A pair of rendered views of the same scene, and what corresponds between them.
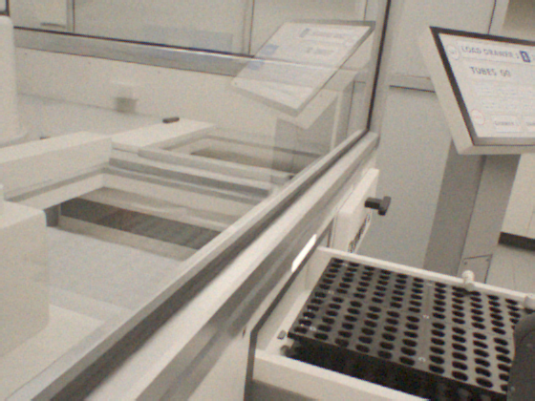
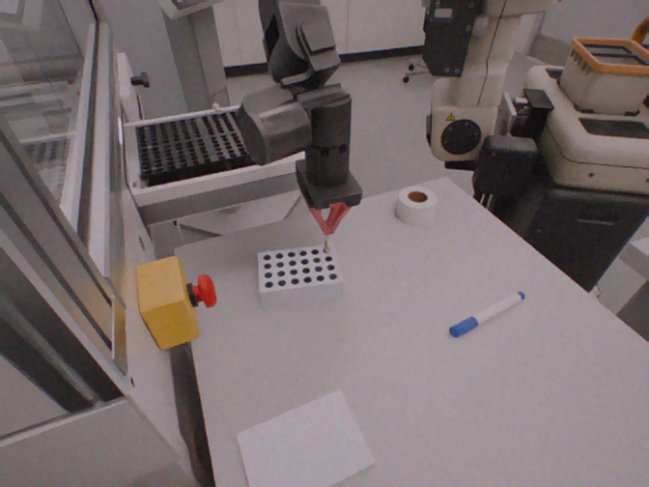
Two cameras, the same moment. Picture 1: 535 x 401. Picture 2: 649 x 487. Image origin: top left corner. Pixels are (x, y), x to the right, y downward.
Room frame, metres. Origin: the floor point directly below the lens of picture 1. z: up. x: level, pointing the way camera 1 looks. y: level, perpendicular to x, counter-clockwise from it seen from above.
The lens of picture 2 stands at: (-0.17, 0.07, 1.21)
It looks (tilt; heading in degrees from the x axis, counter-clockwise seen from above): 43 degrees down; 319
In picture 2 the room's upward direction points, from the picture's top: straight up
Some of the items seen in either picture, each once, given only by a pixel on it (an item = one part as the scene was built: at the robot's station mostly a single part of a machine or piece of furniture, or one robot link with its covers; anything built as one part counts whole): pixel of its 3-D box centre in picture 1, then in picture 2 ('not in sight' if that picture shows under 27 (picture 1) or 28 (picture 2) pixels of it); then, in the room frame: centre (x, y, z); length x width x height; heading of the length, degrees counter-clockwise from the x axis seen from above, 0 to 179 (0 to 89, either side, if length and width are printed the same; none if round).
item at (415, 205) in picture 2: not in sight; (415, 205); (0.14, -0.43, 0.78); 0.07 x 0.07 x 0.04
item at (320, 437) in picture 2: not in sight; (304, 449); (-0.05, 0.00, 0.77); 0.13 x 0.09 x 0.02; 73
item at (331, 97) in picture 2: not in sight; (323, 118); (0.14, -0.20, 1.02); 0.07 x 0.06 x 0.07; 85
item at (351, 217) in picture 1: (356, 219); (131, 97); (0.76, -0.15, 0.87); 0.29 x 0.02 x 0.11; 162
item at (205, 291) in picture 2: not in sight; (202, 292); (0.13, 0.00, 0.88); 0.04 x 0.03 x 0.04; 162
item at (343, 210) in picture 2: not in sight; (325, 204); (0.15, -0.21, 0.89); 0.07 x 0.07 x 0.09; 67
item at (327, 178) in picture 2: not in sight; (326, 162); (0.14, -0.20, 0.96); 0.10 x 0.07 x 0.07; 157
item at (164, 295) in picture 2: not in sight; (172, 300); (0.14, 0.03, 0.88); 0.07 x 0.05 x 0.07; 162
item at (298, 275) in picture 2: not in sight; (299, 274); (0.15, -0.15, 0.78); 0.12 x 0.08 x 0.04; 59
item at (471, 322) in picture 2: not in sight; (489, 313); (-0.08, -0.32, 0.77); 0.14 x 0.02 x 0.02; 78
